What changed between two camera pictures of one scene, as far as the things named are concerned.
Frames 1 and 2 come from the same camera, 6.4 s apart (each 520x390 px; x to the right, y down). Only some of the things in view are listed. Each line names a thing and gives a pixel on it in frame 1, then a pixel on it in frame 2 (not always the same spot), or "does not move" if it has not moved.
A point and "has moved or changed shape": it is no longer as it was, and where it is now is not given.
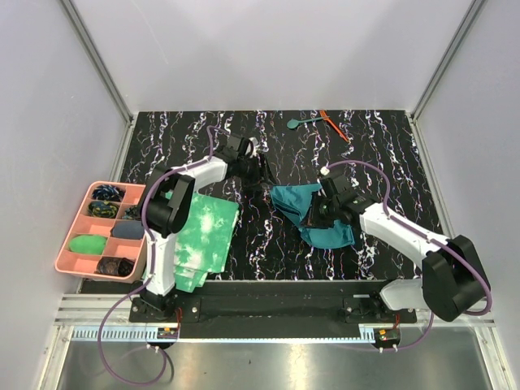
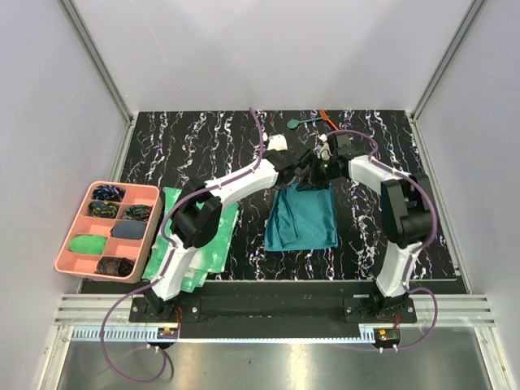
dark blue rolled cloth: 127,229 does not move
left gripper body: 249,173 -> 295,176
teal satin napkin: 294,200 has moved or changed shape
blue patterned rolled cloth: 108,192 does not move
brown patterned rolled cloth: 114,266 does not move
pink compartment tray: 107,240 does not move
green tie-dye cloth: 202,244 does not move
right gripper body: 322,212 -> 321,172
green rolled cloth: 88,244 does not move
